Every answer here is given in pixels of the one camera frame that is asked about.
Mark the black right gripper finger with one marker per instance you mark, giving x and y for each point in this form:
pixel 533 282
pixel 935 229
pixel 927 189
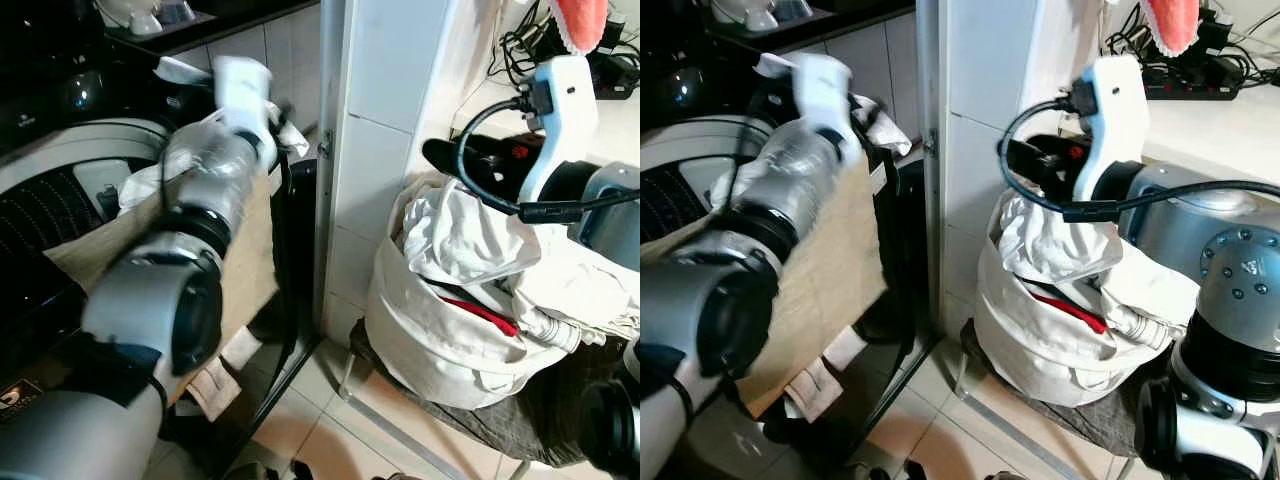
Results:
pixel 446 155
pixel 1022 158

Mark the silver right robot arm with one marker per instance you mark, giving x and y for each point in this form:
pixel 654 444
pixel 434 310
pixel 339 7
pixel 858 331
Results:
pixel 1190 225
pixel 615 215

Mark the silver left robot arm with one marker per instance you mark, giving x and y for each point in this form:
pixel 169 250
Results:
pixel 150 290
pixel 700 310

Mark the grey black washing machine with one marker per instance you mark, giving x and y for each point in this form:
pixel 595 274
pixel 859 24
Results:
pixel 665 200
pixel 60 200

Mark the white cabinet panel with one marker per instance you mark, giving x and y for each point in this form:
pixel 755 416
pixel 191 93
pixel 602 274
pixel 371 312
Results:
pixel 375 180
pixel 975 60

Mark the black power strip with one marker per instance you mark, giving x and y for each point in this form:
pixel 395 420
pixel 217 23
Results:
pixel 1195 88
pixel 612 85

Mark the beige woven cloth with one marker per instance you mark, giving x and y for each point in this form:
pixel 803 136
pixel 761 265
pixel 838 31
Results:
pixel 250 250

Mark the red garment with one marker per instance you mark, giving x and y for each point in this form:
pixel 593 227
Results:
pixel 485 312
pixel 1075 312

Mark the white round container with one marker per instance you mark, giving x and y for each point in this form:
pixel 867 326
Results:
pixel 150 12
pixel 750 10

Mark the pink cloth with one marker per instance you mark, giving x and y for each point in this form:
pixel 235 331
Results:
pixel 1172 22
pixel 582 22

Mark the white cloth laundry bag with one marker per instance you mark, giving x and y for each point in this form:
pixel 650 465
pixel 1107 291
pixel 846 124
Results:
pixel 430 330
pixel 1030 340

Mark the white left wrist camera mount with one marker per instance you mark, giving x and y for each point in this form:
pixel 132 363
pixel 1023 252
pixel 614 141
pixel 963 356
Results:
pixel 825 85
pixel 245 90

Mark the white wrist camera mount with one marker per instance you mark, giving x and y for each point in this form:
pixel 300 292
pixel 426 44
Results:
pixel 1115 110
pixel 825 85
pixel 245 90
pixel 565 110

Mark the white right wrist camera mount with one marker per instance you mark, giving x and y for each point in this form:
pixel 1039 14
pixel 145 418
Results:
pixel 565 110
pixel 1115 110

